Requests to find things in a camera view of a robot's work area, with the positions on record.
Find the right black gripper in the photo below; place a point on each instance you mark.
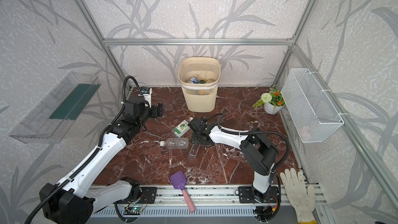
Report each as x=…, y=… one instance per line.
x=198, y=134

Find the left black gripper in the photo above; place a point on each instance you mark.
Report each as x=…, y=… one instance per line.
x=156, y=110

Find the slim clear bottle white cap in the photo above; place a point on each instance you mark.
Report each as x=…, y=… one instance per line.
x=194, y=151

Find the lime drink square bottle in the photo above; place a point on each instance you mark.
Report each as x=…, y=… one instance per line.
x=181, y=129

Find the clear crushed bottle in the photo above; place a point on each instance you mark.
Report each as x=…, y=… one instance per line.
x=175, y=143

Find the blue cap water bottle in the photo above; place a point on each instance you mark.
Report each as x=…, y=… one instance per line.
x=193, y=80

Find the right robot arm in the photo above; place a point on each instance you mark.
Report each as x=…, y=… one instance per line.
x=256, y=147

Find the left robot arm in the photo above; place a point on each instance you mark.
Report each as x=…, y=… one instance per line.
x=70, y=201

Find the cream ribbed waste bin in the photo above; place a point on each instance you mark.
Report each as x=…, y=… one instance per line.
x=199, y=78

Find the potted artificial flower plant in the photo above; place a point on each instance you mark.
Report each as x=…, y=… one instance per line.
x=272, y=101

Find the small circuit board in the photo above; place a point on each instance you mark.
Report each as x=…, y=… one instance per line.
x=133, y=210

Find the white work glove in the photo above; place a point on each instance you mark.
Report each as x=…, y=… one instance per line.
x=300, y=196

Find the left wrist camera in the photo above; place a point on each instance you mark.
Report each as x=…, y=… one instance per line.
x=146, y=92

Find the purple spatula pink handle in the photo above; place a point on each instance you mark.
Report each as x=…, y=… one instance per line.
x=178, y=181

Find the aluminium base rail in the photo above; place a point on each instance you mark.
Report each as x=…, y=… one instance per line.
x=209, y=201

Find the clear acrylic wall shelf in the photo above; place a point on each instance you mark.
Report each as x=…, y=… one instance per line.
x=51, y=119

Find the white wire mesh basket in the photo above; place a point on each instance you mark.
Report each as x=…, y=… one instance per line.
x=314, y=115

